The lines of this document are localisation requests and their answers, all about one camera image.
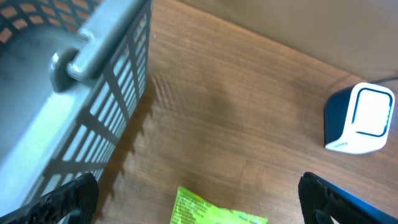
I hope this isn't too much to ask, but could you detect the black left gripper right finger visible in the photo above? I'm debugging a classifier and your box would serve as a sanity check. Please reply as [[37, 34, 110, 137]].
[[298, 172, 397, 224]]

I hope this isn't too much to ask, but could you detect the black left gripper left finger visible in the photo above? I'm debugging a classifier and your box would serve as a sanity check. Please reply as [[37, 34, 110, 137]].
[[1, 172, 99, 224]]

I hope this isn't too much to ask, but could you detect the green gummy candy bag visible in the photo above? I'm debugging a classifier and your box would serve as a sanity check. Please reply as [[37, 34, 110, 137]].
[[170, 186, 268, 224]]

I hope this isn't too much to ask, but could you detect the white barcode scanner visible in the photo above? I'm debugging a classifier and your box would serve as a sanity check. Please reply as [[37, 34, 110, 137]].
[[324, 82, 395, 154]]

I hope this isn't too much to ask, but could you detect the grey plastic mesh basket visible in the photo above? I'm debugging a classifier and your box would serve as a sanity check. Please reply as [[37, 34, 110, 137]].
[[1, 0, 153, 215]]

